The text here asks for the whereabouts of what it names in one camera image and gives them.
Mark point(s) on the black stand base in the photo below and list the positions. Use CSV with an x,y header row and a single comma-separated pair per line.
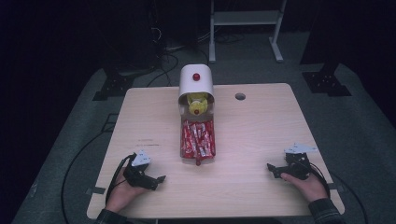
x,y
113,87
327,82

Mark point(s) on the person's right hand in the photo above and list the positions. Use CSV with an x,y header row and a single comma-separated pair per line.
x,y
306,186

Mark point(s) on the person's left hand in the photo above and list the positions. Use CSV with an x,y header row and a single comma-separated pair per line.
x,y
123,194

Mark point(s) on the pile of red packets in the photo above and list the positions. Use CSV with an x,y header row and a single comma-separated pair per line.
x,y
198,140
198,160

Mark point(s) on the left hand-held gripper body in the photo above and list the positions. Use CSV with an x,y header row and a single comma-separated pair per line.
x,y
137,175

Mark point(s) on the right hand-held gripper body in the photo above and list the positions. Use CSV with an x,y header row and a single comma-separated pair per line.
x,y
297,165

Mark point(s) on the white box with red knob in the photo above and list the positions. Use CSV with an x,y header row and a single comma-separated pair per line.
x,y
196,85

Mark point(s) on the grey tape strip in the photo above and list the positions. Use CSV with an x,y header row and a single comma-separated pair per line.
x,y
95,190

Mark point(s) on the white metal stand frame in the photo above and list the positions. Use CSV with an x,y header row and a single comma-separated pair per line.
x,y
246,18

